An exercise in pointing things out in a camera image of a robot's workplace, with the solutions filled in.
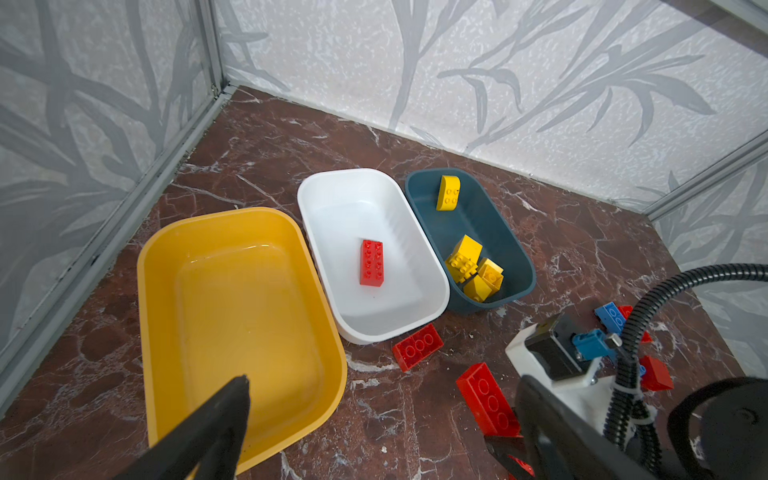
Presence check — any blue lego cluster far right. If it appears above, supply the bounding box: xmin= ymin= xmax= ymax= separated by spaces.
xmin=594 ymin=302 xmax=626 ymax=335

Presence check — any red lego brick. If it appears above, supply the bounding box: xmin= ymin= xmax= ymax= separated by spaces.
xmin=392 ymin=324 xmax=444 ymax=372
xmin=359 ymin=239 xmax=384 ymax=287
xmin=456 ymin=363 xmax=521 ymax=438
xmin=507 ymin=455 xmax=535 ymax=480

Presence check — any red lego far right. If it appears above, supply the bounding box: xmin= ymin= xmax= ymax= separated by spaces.
xmin=617 ymin=304 xmax=675 ymax=392

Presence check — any teal plastic bin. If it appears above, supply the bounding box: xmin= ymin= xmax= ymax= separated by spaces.
xmin=405 ymin=168 xmax=536 ymax=315

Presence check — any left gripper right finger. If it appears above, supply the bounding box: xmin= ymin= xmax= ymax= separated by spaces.
xmin=515 ymin=375 xmax=653 ymax=479

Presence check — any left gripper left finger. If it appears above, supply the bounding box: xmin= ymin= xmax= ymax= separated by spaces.
xmin=117 ymin=375 xmax=250 ymax=479

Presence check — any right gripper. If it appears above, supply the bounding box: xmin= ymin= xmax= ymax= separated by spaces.
xmin=652 ymin=377 xmax=767 ymax=479

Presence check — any white plastic bin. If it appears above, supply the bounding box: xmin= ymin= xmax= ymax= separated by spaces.
xmin=297 ymin=169 xmax=450 ymax=345

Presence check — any yellow plastic bin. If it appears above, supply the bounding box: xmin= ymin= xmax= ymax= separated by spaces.
xmin=137 ymin=207 xmax=347 ymax=472

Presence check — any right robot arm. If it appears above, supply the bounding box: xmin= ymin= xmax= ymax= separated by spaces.
xmin=602 ymin=263 xmax=767 ymax=479

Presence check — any small yellow lego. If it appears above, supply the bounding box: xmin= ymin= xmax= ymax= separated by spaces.
xmin=463 ymin=275 xmax=494 ymax=303
xmin=478 ymin=258 xmax=504 ymax=294

